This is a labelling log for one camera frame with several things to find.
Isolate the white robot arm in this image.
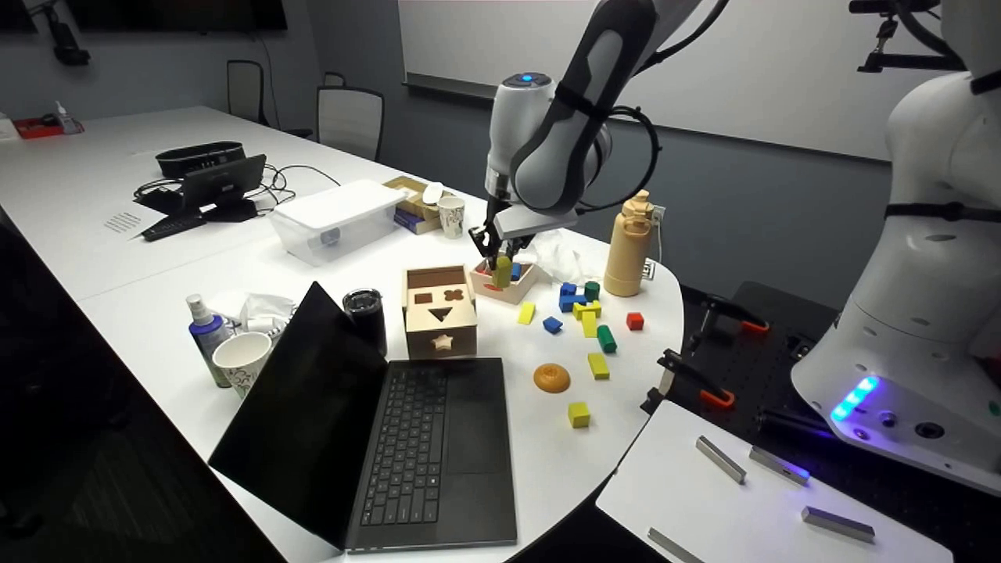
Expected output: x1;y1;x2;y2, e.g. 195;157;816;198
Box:
471;0;1001;495

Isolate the small yellow block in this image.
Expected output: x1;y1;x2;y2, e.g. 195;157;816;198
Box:
521;300;537;324

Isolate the grey office chair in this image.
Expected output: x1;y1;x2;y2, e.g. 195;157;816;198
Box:
317;88;385;159

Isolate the yellow block by disc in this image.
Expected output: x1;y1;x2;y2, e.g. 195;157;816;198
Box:
588;355;609;381

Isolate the red object on table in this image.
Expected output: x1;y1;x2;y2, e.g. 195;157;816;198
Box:
15;108;85;142

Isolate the orange round disc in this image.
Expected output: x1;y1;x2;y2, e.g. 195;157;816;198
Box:
533;363;569;395

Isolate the cardboard box with items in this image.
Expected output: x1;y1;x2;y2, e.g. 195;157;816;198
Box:
387;175;440;235

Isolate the black open laptop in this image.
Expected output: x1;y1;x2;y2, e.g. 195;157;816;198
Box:
209;286;516;554

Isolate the yellow block pair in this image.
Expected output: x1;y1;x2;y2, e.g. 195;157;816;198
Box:
573;300;602;338

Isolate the wooden shape sorter box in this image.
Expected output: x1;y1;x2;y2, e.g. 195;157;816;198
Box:
403;265;478;360

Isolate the yellow cube block near edge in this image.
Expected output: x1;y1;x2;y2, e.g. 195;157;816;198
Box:
567;401;591;428

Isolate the paper cup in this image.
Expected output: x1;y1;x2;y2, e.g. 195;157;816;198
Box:
212;331;273;395

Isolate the clear plastic packaging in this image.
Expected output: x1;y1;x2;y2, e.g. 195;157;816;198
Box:
533;232;581;283

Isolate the small blue block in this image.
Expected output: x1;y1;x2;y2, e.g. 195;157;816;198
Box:
543;317;565;336

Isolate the clear plastic storage bin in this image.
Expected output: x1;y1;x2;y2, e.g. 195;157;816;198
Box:
268;182;403;262

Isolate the black clamp orange handle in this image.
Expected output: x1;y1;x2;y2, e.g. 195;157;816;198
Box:
641;351;737;412

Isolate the dark green block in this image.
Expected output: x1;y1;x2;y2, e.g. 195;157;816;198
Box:
581;283;602;304

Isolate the spray bottle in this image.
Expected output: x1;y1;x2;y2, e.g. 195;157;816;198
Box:
188;293;231;387

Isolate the white board with metal bars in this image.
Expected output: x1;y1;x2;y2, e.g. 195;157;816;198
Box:
599;404;955;563

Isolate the camera on boom arm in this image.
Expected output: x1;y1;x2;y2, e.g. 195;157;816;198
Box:
845;0;966;78

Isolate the small wooden tray box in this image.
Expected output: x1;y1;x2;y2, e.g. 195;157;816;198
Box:
468;256;543;307

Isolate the black cylindrical can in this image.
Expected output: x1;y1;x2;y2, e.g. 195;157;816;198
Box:
345;289;387;355

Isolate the red block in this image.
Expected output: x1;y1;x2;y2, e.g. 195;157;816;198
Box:
626;312;646;331

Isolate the blue block cluster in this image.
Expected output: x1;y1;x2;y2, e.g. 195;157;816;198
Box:
557;283;580;312

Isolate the yellow cylindrical block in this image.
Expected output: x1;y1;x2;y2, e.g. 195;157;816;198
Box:
493;256;512;289

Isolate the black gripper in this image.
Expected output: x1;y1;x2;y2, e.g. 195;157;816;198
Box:
471;218;512;268

